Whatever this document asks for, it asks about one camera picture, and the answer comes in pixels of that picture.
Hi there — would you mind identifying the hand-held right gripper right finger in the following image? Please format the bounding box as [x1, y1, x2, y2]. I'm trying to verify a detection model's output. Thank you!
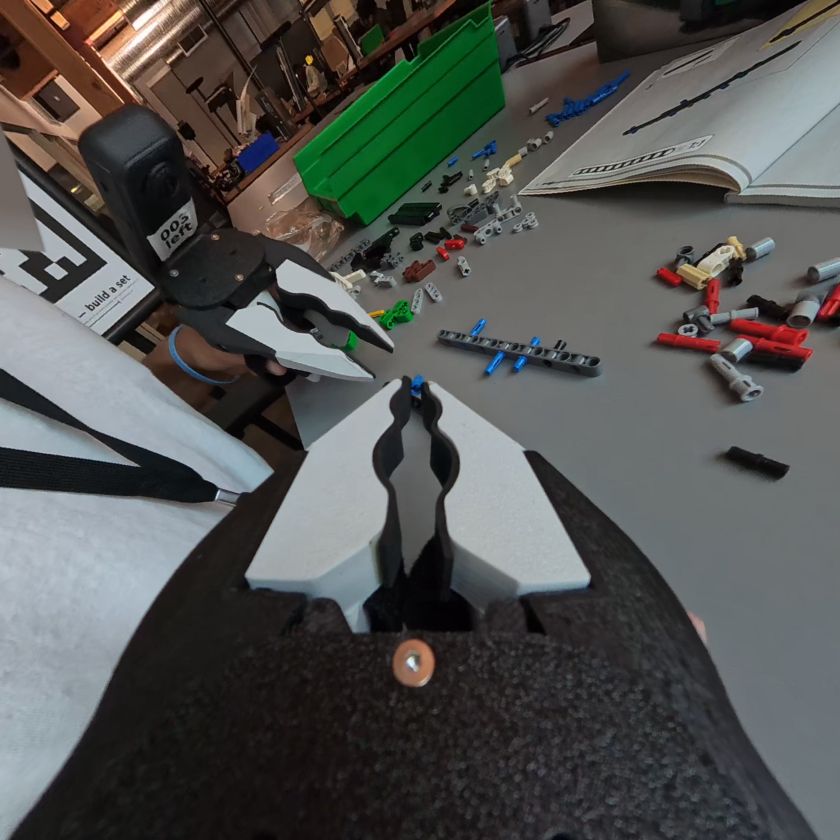
[419, 379, 591, 613]

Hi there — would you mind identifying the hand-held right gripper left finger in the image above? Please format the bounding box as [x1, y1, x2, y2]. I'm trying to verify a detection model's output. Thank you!
[245, 378, 414, 633]

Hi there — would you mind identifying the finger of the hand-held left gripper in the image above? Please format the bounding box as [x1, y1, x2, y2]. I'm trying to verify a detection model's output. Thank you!
[226, 304, 377, 382]
[276, 258, 396, 354]

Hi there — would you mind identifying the person's left forearm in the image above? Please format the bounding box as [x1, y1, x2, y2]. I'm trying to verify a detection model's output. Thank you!
[143, 338, 250, 398]

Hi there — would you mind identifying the pile of assorted lego pieces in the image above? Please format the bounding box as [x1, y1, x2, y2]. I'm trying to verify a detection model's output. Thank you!
[328, 128, 542, 290]

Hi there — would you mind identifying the long grey lego beam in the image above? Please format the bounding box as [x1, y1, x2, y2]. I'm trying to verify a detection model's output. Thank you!
[436, 318, 602, 378]

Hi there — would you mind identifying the black lego pin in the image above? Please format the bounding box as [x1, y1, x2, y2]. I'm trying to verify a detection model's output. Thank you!
[727, 446, 790, 480]

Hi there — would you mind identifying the pile of red grey lego pins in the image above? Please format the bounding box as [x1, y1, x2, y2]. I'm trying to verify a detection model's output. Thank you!
[656, 235, 840, 403]

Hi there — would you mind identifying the pile of blue lego pieces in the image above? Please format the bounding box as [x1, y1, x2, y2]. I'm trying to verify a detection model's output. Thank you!
[545, 69, 632, 127]

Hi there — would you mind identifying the lego instruction booklet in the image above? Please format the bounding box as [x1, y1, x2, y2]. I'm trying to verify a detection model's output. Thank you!
[518, 0, 840, 210]

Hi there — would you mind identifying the person's left hand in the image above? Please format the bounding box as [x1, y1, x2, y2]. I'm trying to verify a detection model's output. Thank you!
[175, 327, 291, 383]

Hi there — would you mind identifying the clear plastic bag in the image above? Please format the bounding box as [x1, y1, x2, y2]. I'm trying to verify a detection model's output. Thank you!
[262, 197, 345, 263]

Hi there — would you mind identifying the blue wristband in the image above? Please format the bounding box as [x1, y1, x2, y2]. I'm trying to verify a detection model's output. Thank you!
[168, 324, 241, 385]

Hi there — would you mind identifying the white printed sign board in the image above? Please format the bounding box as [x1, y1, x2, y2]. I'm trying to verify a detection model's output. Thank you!
[0, 154, 160, 343]

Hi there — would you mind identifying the blue storage bin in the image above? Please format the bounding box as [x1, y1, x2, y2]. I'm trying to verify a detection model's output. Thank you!
[238, 134, 280, 173]

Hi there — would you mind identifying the green plastic bin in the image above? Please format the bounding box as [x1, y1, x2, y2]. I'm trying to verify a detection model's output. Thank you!
[293, 1, 508, 225]

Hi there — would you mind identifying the black lanyard strap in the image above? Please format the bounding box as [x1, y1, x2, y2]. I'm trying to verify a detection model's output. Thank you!
[0, 369, 250, 508]

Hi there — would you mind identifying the silver ventilation duct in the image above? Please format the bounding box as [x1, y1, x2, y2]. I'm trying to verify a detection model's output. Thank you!
[98, 0, 227, 83]

